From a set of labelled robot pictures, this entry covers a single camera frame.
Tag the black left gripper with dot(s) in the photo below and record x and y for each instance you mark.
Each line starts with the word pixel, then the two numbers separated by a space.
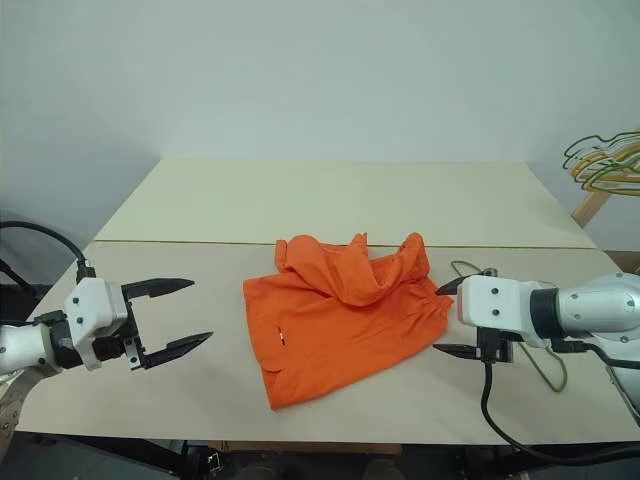
pixel 136 345

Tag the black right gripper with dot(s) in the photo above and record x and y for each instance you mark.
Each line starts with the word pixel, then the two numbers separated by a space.
pixel 495 347

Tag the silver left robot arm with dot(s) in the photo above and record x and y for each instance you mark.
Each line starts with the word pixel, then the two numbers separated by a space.
pixel 20 345

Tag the olive green clothes hanger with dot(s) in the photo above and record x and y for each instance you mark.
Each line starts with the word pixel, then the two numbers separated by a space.
pixel 559 372

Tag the yellow clothes hanger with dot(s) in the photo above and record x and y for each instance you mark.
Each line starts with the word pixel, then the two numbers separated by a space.
pixel 600 159

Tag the wooden rack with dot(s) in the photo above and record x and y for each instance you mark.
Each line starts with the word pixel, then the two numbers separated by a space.
pixel 592 207

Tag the beige perforated panel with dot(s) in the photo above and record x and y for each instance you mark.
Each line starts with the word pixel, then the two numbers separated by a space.
pixel 9 415

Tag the bunch of coloured hangers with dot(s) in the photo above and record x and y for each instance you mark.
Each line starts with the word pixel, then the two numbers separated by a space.
pixel 582 145

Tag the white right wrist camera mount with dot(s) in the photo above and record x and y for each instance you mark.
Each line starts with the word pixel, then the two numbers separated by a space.
pixel 495 305

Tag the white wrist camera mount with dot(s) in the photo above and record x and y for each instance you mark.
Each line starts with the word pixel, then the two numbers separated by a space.
pixel 92 310
pixel 495 305

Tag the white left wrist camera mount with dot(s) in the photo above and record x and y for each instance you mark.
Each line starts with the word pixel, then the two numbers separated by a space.
pixel 92 310

